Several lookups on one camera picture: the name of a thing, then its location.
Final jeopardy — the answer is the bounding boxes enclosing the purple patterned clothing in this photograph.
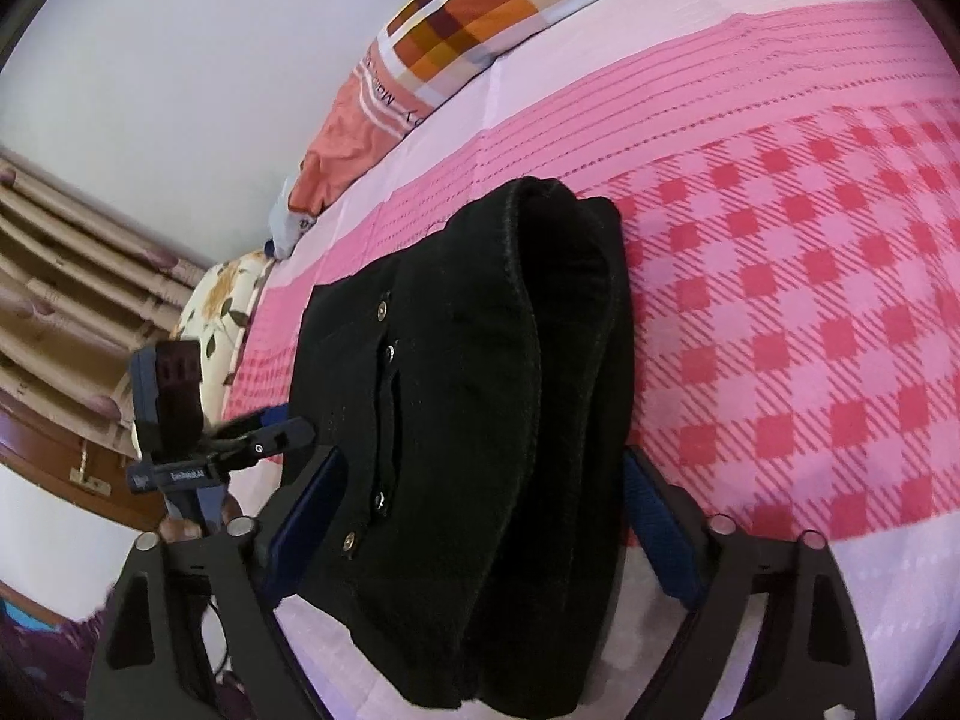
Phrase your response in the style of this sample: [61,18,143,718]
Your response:
[0,600,248,720]

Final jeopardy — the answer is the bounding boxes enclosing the wooden bed frame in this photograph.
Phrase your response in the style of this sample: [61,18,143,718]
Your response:
[0,401,173,537]

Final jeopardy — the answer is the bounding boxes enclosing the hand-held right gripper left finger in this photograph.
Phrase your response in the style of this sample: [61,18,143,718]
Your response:
[84,446,350,720]

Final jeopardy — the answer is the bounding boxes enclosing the orange plaid quilt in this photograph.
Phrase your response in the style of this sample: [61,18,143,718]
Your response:
[270,0,740,260]

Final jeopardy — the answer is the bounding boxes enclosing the black pants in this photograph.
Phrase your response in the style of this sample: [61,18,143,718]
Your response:
[289,176,638,710]

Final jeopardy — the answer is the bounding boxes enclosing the pink checked bedsheet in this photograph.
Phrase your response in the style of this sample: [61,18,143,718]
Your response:
[217,0,960,720]

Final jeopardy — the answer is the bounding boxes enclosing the brass bracket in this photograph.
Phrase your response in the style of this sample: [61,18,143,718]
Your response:
[70,463,115,494]

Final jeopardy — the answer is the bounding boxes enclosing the cream floral pillow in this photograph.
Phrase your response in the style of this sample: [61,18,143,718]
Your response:
[133,251,275,458]

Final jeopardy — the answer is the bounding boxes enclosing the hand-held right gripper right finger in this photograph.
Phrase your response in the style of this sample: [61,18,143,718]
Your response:
[622,444,878,720]

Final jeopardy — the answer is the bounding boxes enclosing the beige patterned curtain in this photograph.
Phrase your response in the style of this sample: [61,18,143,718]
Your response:
[0,150,215,458]

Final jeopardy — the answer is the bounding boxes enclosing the person's left hand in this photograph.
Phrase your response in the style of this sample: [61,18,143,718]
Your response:
[160,495,235,545]

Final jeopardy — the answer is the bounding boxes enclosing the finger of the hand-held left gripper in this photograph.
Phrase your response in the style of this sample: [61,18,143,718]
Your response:
[216,405,292,442]
[223,418,317,475]

